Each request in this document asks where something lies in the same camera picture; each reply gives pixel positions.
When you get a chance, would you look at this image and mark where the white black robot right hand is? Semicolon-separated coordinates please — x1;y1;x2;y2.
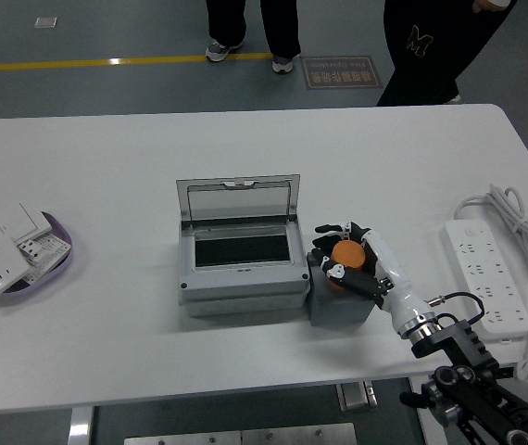
309;221;431;334

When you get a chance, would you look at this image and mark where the orange cylinder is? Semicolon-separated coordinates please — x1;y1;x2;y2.
330;239;367;292

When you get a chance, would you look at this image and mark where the grey electrical box clear lid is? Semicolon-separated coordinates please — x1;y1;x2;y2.
175;173;312;319

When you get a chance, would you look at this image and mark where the grey cube with round hole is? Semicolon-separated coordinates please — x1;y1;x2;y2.
307;249;376;329

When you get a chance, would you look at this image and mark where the white power strip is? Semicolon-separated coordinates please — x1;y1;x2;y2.
439;219;528;344

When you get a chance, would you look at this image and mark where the white table leg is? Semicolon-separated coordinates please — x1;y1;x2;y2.
407;375;446;445
68;406;94;445

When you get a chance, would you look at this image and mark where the brown floor sign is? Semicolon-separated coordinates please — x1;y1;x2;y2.
301;55;383;91

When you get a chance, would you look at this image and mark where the person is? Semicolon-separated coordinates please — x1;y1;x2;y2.
376;0;520;108
204;0;303;75

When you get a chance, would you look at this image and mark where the purple tray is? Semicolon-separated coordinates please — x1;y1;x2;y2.
0;210;74;307

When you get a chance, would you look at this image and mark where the white plate with ribbed back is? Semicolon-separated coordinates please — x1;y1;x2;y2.
21;231;71;284

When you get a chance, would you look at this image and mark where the silver metal bracket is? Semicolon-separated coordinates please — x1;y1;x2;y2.
336;380;379;413

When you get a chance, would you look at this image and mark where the white power strip cable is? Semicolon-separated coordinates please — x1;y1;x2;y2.
453;184;528;372

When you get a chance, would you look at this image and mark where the grey metal base plate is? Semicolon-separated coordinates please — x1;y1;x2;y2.
123;422;358;445

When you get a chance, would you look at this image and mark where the small white switch module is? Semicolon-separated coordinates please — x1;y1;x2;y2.
16;238;45;266

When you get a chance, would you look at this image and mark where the white wall switch plate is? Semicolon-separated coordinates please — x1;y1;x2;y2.
0;202;55;243

